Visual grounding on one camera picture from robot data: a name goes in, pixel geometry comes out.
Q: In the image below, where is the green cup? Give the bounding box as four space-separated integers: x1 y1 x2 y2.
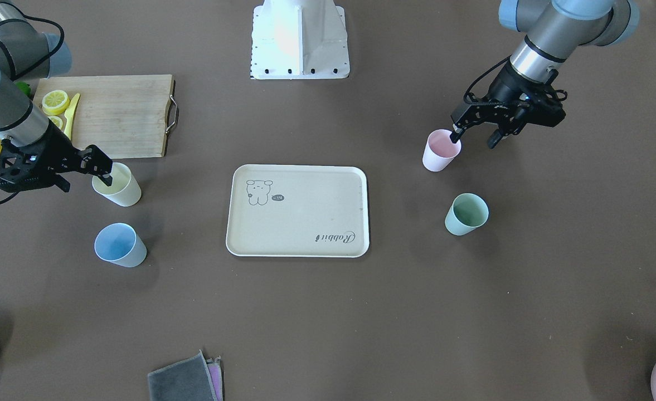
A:
445 193 490 236

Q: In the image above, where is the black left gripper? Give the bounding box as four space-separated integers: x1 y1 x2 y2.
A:
450 61 567 149

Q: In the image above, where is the cream rabbit tray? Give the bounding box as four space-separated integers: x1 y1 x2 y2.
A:
226 164 370 257

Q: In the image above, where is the green lime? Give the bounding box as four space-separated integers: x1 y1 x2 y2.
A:
14 81 32 99

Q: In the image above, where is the wooden cutting board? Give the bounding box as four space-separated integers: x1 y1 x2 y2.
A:
33 75 178 159

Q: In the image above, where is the blue cup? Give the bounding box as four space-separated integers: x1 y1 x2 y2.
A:
94 223 147 267

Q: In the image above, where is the grey folded cloth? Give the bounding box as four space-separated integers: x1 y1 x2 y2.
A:
147 352 224 400

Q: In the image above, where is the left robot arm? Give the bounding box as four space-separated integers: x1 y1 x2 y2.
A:
450 1 640 148

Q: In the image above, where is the yellow plastic knife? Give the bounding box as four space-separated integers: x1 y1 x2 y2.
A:
63 93 81 140

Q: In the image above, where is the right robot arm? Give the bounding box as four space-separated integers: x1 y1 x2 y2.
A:
0 1 112 193

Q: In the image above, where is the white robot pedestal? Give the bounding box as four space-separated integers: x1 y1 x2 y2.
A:
250 1 351 80

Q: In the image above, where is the pink cup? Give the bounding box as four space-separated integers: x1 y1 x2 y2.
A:
422 129 462 172

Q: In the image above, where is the cream yellow cup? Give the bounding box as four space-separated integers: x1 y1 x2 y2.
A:
91 162 142 207

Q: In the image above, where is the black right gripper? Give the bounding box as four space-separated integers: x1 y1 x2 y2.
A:
0 123 113 193

